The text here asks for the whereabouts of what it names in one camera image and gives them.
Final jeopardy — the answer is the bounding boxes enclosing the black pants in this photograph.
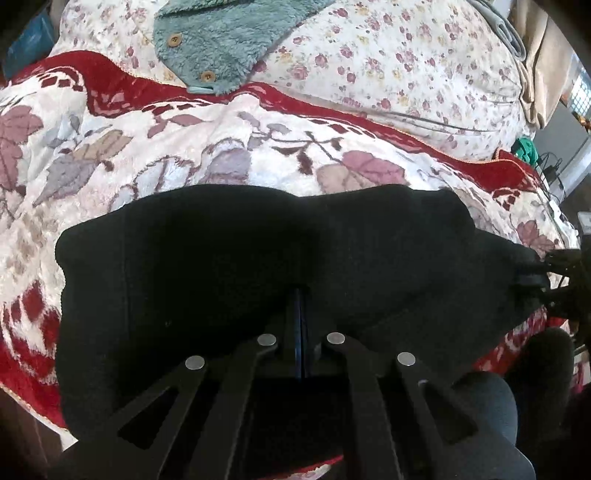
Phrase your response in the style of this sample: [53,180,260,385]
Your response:
[55,185,549,437]

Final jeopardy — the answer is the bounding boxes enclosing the green cloth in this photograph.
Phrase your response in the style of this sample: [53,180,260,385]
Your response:
[511,137,539,168]

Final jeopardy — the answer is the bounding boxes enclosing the beige curtain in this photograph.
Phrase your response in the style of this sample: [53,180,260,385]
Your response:
[511,1,573,129]

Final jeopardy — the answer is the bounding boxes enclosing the white floral bed sheet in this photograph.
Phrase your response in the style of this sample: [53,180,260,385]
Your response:
[53,1,532,160]

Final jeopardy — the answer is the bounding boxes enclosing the red white leaf blanket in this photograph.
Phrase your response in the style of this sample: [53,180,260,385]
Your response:
[1,51,579,433]

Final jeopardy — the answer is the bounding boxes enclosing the teal fleece garment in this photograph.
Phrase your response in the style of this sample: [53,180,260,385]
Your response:
[153,0,331,96]

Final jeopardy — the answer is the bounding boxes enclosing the blue plastic bag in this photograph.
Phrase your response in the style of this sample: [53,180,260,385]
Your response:
[1,10,57,80]

